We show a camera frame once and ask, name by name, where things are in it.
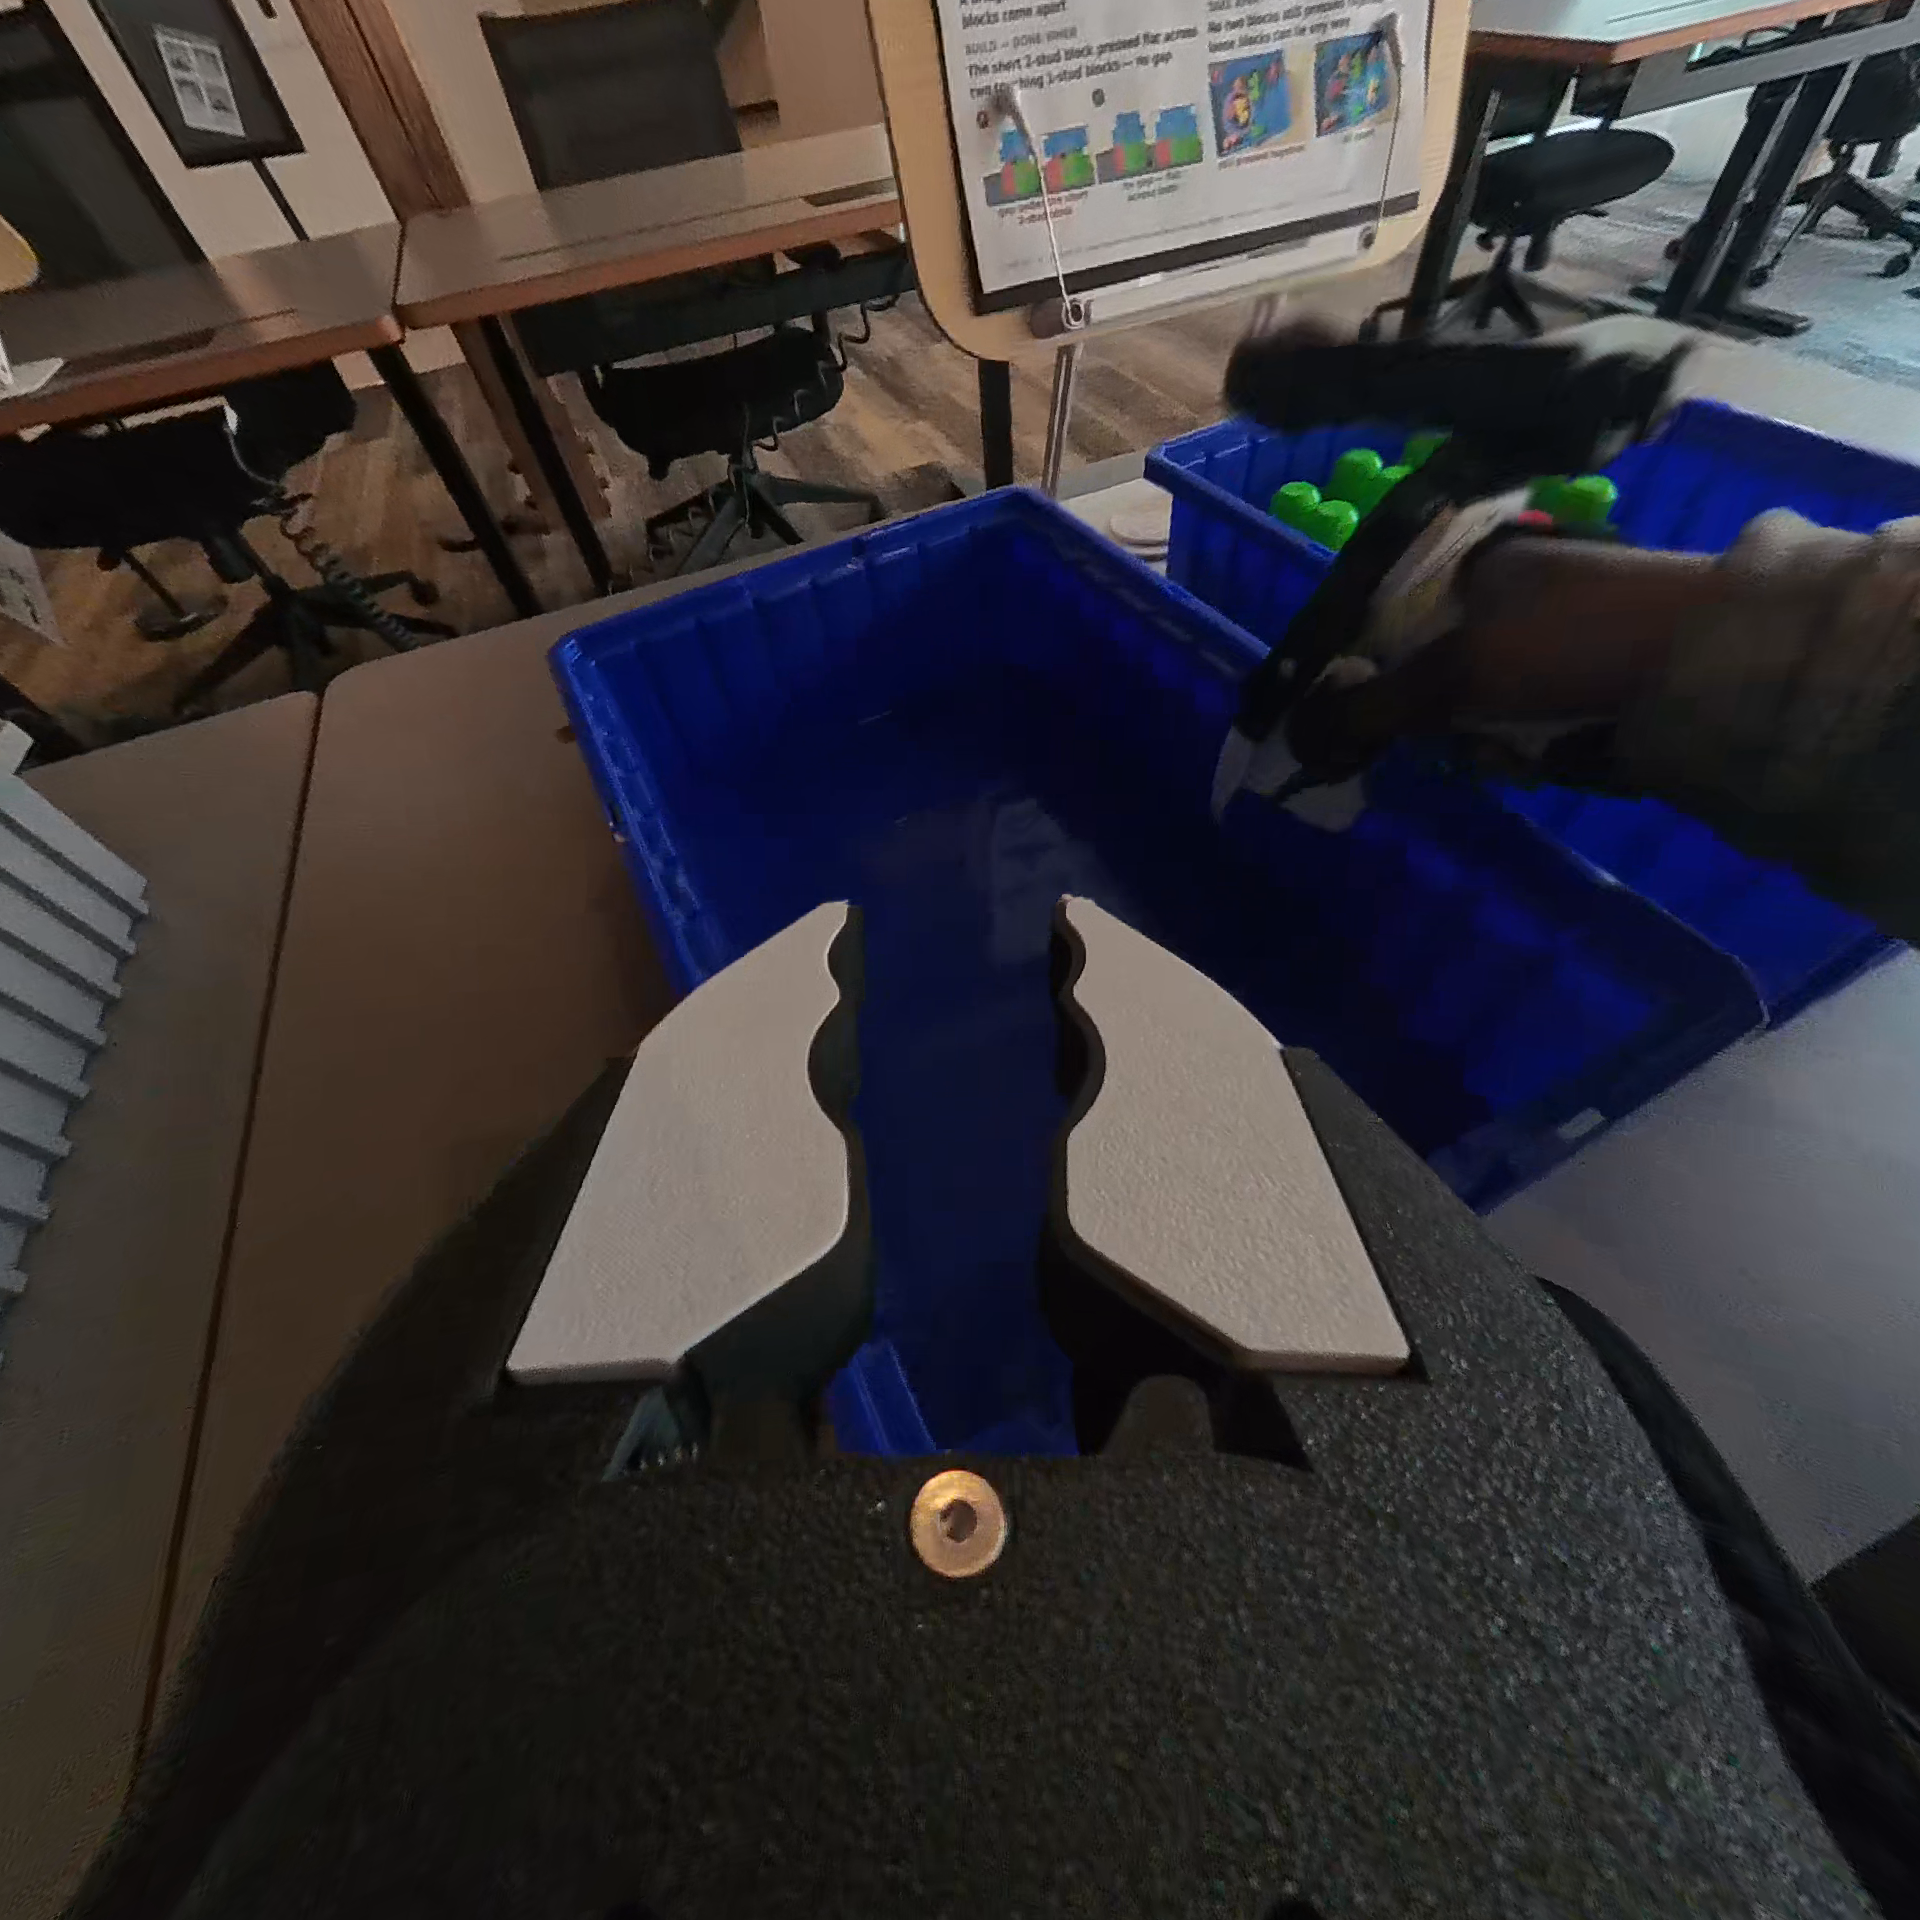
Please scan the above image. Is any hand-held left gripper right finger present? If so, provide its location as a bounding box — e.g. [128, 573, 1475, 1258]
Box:
[1041, 893, 1413, 1381]

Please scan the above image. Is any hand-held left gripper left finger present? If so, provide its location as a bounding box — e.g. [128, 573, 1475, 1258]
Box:
[506, 901, 879, 1389]

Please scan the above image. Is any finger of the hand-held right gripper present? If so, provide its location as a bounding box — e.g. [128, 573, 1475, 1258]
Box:
[1209, 660, 1506, 834]
[1239, 487, 1548, 757]

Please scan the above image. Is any blue plastic bin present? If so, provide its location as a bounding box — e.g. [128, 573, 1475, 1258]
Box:
[1145, 400, 1920, 1020]
[549, 487, 1772, 1464]

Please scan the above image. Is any black office chair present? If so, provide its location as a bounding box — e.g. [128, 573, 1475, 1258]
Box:
[481, 0, 901, 571]
[0, 361, 451, 721]
[1471, 121, 1682, 331]

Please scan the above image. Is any printed instruction sheet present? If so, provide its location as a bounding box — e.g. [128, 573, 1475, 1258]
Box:
[936, 0, 1437, 302]

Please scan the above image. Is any instruction sheet on stand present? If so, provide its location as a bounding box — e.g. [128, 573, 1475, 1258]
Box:
[872, 0, 1472, 363]

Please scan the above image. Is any grey plastic bin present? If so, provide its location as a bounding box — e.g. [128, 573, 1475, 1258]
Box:
[0, 721, 151, 1322]

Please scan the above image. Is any framed wall notice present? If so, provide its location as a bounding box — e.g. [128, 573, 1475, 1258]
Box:
[91, 0, 301, 167]

